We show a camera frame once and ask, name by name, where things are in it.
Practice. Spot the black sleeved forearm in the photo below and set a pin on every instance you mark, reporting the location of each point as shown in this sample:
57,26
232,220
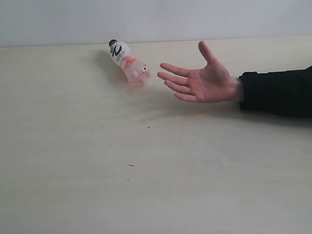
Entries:
286,93

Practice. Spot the person's open hand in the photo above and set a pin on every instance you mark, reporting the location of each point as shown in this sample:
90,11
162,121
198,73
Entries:
211,84

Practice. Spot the pink peach drink bottle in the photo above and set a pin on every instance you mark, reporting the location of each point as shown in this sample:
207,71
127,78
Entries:
136,71

